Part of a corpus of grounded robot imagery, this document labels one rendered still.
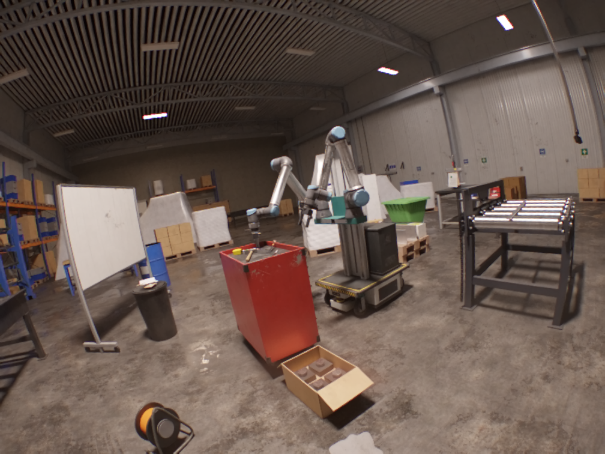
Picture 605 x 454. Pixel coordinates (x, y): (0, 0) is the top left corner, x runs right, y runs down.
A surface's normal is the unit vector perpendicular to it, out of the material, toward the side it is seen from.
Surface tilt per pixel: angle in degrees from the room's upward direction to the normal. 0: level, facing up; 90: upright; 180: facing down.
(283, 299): 90
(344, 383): 25
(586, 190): 90
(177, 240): 90
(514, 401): 0
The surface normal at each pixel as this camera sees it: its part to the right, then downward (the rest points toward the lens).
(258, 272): 0.51, 0.03
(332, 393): 0.08, -0.88
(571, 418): -0.16, -0.98
